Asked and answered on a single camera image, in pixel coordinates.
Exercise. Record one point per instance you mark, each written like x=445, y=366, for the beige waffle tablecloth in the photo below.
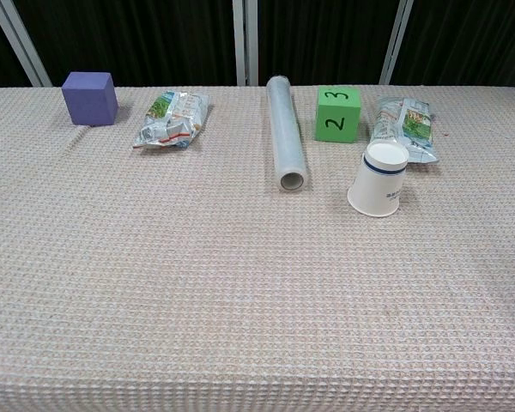
x=223, y=279

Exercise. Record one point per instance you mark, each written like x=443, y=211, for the clear cling film roll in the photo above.
x=285, y=133

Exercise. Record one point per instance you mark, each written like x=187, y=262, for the green numbered foam cube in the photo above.
x=337, y=116

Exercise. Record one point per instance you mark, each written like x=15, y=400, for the white paper cup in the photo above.
x=379, y=184

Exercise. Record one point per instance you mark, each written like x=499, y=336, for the white frame post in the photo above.
x=395, y=43
x=21, y=47
x=245, y=43

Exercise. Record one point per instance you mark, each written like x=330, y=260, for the crumpled snack bag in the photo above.
x=171, y=118
x=412, y=122

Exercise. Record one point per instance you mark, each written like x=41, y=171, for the purple foam cube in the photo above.
x=90, y=101

